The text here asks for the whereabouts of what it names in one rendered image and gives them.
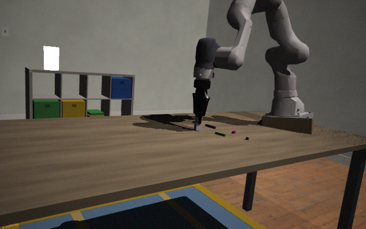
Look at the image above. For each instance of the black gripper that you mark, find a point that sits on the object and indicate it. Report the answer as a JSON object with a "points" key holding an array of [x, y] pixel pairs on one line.
{"points": [[200, 102]]}

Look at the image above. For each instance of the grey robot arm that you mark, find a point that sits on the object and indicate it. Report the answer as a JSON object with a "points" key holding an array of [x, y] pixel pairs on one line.
{"points": [[291, 50]]}

